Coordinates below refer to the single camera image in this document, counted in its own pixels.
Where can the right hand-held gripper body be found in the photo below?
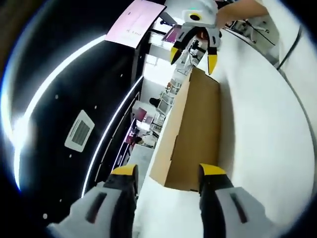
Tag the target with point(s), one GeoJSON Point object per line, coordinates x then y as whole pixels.
{"type": "Point", "coordinates": [203, 10]}

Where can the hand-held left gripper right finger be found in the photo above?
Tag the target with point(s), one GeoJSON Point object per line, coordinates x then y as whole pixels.
{"type": "Point", "coordinates": [230, 213]}

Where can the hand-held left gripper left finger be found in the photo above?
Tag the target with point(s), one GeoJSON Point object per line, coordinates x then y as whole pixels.
{"type": "Point", "coordinates": [99, 213]}

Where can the brown cardboard shoe box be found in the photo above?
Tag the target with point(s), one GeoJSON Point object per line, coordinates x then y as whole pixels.
{"type": "Point", "coordinates": [195, 119]}

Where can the large ceiling light panel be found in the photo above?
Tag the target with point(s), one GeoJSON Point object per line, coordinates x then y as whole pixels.
{"type": "Point", "coordinates": [136, 22]}

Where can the ceiling air conditioner vent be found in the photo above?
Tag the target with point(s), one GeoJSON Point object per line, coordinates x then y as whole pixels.
{"type": "Point", "coordinates": [79, 131]}

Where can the curved ceiling light strip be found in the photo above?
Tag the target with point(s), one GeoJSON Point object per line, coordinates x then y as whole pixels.
{"type": "Point", "coordinates": [37, 81]}
{"type": "Point", "coordinates": [116, 116]}

